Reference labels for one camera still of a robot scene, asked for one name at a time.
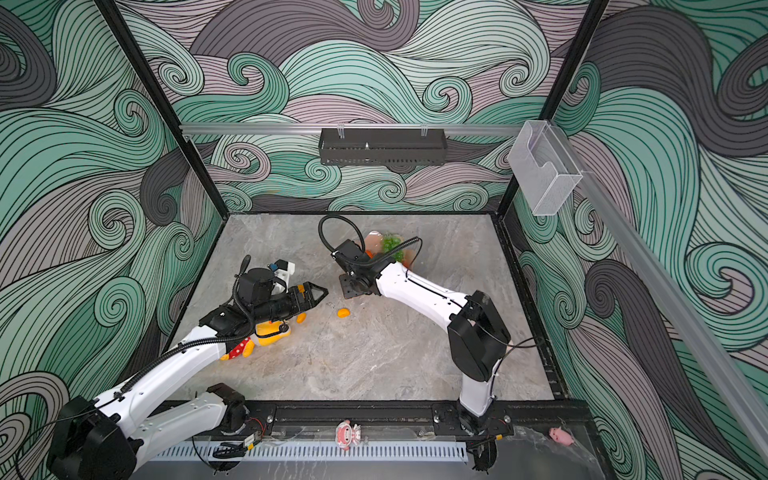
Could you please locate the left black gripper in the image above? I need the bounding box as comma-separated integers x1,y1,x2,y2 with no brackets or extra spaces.
254,282,329,326

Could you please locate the pink scalloped fruit bowl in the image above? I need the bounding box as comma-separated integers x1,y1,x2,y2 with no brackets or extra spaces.
364,231,421,269

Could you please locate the green fake grape bunch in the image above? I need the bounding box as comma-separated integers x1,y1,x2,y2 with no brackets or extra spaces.
381,234,405,263

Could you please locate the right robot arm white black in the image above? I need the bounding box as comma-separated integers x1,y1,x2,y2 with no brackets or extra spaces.
317,214,536,436

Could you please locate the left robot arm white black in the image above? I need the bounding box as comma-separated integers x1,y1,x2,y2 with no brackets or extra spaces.
46,257,329,479

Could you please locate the pink pig figurine centre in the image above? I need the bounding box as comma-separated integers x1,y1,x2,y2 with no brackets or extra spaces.
335,420,362,451

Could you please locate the pink pig figurine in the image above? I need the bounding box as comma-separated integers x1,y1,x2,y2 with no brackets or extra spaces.
549,427,575,446
335,420,362,451

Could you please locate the pink pig figurine right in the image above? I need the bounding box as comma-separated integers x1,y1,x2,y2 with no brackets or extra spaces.
549,427,575,446

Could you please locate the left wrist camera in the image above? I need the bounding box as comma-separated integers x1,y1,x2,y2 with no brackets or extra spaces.
237,259,295,305

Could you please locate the black wall tray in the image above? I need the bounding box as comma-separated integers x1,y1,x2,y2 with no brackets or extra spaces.
318,129,448,167

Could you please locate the white slotted cable duct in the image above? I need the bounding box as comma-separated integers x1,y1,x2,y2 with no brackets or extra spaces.
153,440,469,463

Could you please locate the aluminium rail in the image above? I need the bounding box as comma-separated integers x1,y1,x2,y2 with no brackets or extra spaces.
179,122,522,137

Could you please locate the clear acrylic wall box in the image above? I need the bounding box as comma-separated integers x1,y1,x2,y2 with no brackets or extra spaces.
507,120,582,217

